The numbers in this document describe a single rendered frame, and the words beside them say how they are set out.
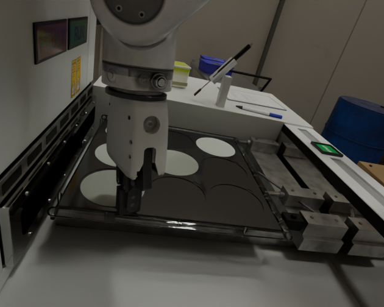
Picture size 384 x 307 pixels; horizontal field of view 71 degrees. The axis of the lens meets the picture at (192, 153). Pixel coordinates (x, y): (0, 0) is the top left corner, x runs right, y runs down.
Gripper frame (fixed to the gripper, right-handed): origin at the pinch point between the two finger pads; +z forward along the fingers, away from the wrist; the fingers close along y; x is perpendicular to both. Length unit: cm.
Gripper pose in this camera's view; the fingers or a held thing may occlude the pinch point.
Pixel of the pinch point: (128, 198)
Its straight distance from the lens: 40.2
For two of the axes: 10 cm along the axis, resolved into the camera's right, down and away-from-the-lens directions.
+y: -5.6, -3.7, 7.5
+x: -8.2, 0.8, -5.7
